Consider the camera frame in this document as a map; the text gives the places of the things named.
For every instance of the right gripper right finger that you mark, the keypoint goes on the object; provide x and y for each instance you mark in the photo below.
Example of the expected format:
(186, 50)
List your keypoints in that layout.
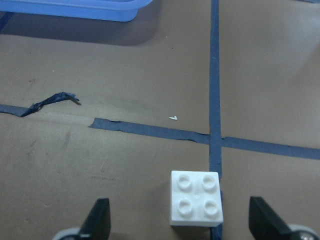
(264, 223)

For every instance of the blue plastic tray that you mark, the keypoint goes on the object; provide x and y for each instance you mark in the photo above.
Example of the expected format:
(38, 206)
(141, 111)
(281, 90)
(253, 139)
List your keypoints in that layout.
(107, 10)

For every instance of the brown paper table cover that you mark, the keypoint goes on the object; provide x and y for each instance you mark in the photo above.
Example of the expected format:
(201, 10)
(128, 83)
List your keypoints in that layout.
(226, 86)

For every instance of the white block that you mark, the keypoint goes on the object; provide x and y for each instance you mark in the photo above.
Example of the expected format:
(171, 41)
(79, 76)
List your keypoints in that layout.
(195, 199)

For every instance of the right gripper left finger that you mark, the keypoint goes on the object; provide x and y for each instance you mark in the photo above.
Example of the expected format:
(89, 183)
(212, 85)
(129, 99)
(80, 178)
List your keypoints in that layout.
(97, 224)

